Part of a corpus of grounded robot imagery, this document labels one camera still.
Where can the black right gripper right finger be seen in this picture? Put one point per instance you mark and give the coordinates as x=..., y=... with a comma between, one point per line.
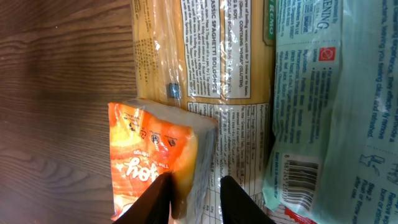
x=237, y=207

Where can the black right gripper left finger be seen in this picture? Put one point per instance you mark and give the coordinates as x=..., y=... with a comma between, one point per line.
x=153, y=206

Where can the orange snack packet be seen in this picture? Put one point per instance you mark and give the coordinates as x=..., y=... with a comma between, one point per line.
x=147, y=139

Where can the mint green wipes pack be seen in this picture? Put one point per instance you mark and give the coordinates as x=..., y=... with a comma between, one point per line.
x=334, y=159

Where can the spaghetti pack orange ends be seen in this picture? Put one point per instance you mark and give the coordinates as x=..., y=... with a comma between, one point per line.
x=214, y=58

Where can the red sachet stick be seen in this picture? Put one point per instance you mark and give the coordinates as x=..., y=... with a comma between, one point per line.
x=298, y=218

